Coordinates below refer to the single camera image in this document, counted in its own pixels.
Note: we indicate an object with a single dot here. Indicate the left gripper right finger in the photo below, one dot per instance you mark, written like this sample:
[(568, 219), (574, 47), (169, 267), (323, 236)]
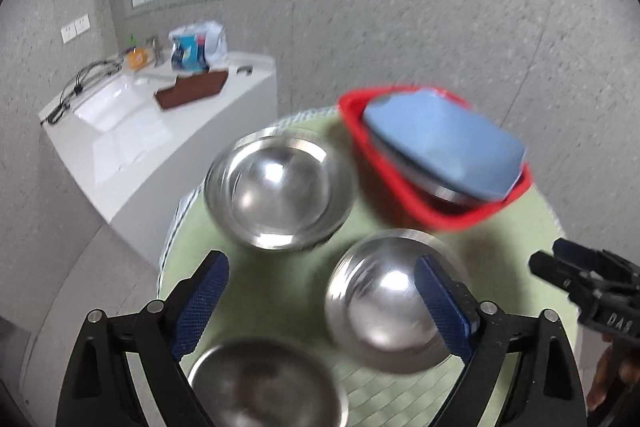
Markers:
[(545, 388)]

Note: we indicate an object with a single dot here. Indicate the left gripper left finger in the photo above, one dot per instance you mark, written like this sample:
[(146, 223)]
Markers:
[(98, 389)]

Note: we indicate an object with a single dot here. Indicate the small stainless steel bowl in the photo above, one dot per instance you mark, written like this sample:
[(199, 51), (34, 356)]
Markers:
[(373, 310)]

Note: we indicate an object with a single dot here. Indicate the medium stainless steel bowl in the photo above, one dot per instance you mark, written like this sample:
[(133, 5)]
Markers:
[(281, 189)]

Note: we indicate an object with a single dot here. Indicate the person's right hand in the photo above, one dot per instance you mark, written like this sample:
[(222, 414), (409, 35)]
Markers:
[(609, 367)]

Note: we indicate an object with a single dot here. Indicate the green round tablecloth with lace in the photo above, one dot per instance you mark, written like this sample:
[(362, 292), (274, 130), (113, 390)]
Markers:
[(281, 295)]

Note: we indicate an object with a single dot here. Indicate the red plastic basin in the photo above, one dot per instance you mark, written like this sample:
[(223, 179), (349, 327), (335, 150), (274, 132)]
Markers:
[(432, 215)]

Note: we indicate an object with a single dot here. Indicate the white sink counter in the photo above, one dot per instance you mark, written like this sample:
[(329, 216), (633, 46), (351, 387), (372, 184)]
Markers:
[(134, 161)]

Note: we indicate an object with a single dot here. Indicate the orange bottle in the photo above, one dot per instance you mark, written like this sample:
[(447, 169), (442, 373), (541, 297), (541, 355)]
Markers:
[(137, 56)]

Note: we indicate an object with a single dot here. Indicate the metal faucet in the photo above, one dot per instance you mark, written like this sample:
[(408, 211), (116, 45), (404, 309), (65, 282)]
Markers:
[(157, 50)]

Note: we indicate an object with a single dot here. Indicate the small black object on counter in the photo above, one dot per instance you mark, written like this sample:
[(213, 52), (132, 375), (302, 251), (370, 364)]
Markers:
[(246, 68)]

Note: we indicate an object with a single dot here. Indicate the clear plastic bag with items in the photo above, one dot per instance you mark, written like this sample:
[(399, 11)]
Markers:
[(198, 47)]

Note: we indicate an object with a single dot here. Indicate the white wall sockets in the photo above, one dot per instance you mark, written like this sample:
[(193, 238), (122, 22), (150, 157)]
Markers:
[(76, 28)]

